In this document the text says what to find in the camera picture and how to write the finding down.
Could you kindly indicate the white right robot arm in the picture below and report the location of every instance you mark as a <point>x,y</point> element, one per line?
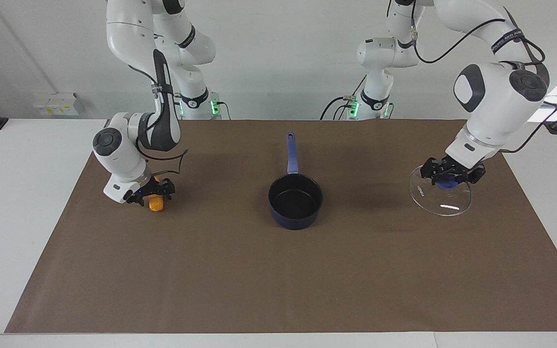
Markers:
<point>124,29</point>

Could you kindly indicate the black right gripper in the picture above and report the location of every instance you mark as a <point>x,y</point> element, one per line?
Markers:
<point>142,193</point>

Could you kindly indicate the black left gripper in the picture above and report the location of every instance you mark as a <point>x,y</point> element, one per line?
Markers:
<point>460,166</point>

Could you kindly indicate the yellow corn cob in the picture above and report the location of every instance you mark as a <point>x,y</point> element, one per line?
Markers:
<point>155,205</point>

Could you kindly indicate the brown table mat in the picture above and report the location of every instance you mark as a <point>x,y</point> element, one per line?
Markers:
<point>211,266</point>

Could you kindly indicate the glass lid with blue knob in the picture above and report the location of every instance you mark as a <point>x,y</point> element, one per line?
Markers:
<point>423,193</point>

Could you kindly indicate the dark blue saucepan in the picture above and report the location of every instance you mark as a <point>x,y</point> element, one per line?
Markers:
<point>295,203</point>

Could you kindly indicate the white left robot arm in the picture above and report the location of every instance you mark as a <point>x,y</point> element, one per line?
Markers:
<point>496,106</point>

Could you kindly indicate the white wall socket box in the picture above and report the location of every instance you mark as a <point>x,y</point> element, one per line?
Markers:
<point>58,104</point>

